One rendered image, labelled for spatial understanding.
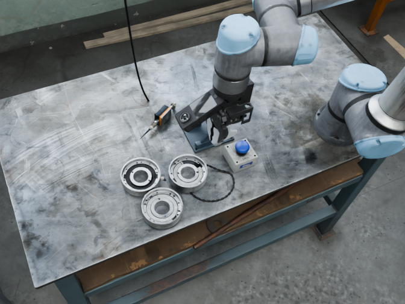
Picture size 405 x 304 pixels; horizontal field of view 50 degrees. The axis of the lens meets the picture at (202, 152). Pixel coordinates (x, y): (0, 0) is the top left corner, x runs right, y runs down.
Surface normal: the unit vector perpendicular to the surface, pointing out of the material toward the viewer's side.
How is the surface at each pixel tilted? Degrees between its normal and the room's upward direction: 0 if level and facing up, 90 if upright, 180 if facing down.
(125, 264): 0
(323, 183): 0
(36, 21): 90
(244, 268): 0
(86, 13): 90
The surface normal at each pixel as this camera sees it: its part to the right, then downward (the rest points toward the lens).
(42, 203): 0.07, -0.56
